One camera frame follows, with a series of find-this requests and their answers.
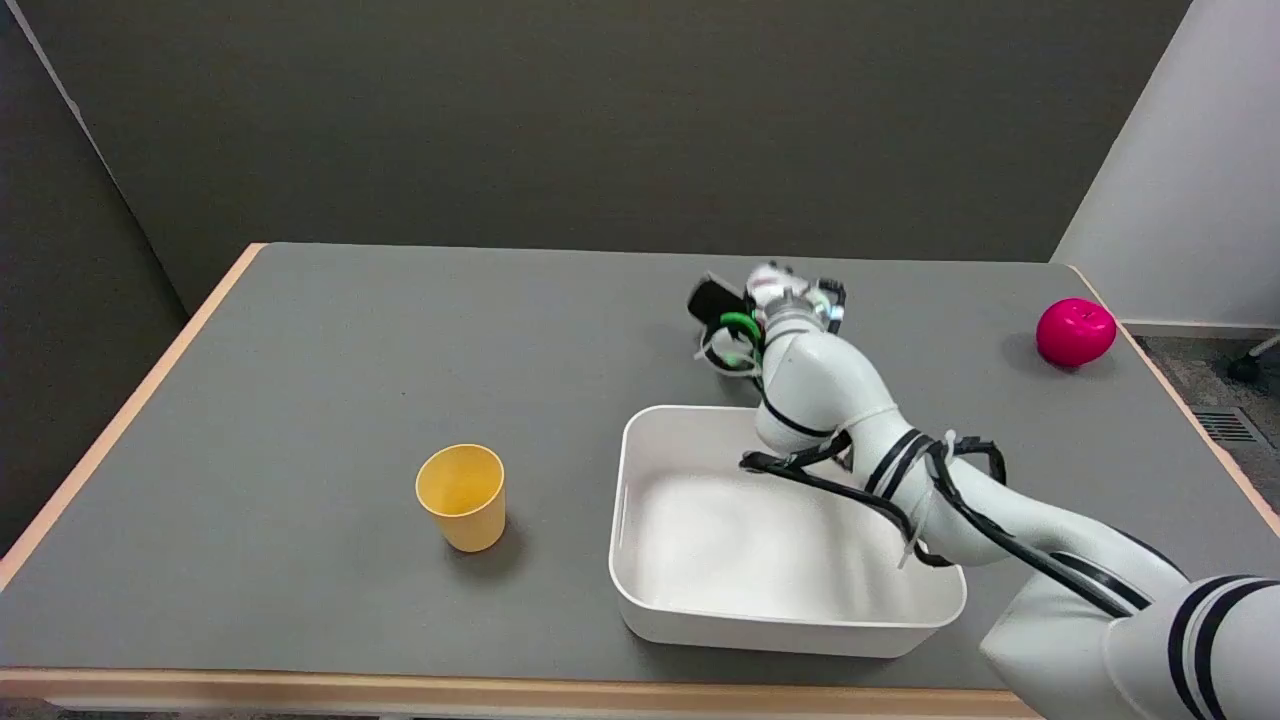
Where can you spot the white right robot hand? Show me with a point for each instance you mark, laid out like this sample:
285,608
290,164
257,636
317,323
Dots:
792,292

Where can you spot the black blackboard eraser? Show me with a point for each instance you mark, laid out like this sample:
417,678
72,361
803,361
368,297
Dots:
714,300

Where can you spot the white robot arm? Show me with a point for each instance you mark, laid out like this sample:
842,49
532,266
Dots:
1050,560

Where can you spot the white rectangular plastic container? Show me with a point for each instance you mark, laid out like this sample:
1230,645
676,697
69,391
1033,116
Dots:
760,540

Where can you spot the magenta toy apple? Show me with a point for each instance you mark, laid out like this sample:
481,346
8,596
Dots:
1075,332

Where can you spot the yellow plastic cup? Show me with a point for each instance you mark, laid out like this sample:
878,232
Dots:
462,496

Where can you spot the floor vent grille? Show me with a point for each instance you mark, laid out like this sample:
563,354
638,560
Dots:
1226,426

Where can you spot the black chair caster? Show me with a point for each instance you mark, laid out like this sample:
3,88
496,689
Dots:
1246,367

